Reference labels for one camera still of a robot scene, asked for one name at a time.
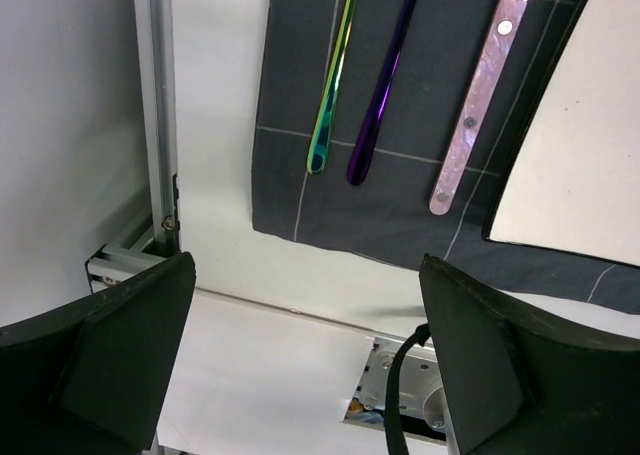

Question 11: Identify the dark blue checked placemat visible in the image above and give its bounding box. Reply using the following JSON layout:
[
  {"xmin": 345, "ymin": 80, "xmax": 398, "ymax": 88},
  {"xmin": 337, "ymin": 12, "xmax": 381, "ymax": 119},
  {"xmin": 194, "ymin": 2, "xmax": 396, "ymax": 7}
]
[{"xmin": 251, "ymin": 0, "xmax": 639, "ymax": 314}]

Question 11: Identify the pink handled knife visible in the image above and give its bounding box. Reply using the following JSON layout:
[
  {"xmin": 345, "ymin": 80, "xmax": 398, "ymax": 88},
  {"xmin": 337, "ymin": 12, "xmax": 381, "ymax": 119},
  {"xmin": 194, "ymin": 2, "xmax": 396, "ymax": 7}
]
[{"xmin": 429, "ymin": 0, "xmax": 529, "ymax": 215}]

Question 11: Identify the iridescent green fork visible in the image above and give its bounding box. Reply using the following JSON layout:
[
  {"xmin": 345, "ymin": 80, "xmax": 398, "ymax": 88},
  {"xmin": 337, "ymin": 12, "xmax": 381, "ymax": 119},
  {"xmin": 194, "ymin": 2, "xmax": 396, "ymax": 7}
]
[{"xmin": 306, "ymin": 0, "xmax": 357, "ymax": 175}]

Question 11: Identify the iridescent purple spoon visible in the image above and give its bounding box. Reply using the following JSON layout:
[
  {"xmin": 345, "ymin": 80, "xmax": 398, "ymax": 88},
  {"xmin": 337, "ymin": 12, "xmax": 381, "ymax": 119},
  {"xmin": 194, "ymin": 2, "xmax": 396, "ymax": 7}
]
[{"xmin": 346, "ymin": 0, "xmax": 418, "ymax": 186}]

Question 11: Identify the black base cable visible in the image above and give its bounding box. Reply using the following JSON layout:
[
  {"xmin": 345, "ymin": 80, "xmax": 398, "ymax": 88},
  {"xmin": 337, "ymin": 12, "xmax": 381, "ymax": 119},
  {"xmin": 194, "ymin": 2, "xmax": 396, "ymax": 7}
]
[{"xmin": 383, "ymin": 323, "xmax": 430, "ymax": 455}]

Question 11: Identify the aluminium frame rail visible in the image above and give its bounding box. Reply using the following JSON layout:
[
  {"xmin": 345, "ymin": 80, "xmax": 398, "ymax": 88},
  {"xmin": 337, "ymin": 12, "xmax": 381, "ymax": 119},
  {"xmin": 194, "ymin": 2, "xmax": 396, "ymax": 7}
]
[{"xmin": 85, "ymin": 0, "xmax": 180, "ymax": 293}]

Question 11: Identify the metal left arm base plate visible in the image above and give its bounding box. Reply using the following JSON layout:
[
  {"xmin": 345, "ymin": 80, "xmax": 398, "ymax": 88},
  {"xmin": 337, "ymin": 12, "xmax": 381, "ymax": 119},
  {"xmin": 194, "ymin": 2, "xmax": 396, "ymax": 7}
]
[{"xmin": 345, "ymin": 334, "xmax": 446, "ymax": 444}]

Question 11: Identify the white square plate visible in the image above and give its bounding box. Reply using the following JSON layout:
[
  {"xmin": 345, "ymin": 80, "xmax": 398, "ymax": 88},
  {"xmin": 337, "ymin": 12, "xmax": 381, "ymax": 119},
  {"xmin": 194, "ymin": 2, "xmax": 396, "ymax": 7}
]
[{"xmin": 487, "ymin": 0, "xmax": 639, "ymax": 266}]

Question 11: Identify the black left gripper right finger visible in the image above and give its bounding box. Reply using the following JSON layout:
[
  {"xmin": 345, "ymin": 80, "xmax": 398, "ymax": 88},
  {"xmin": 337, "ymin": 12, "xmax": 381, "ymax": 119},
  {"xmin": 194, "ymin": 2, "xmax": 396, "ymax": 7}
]
[{"xmin": 419, "ymin": 255, "xmax": 639, "ymax": 454}]

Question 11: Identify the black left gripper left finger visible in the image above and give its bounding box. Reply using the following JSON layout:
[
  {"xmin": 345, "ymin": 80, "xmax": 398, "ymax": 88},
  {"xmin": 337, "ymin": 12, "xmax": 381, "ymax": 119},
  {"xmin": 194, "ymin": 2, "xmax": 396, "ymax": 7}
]
[{"xmin": 1, "ymin": 252, "xmax": 196, "ymax": 450}]

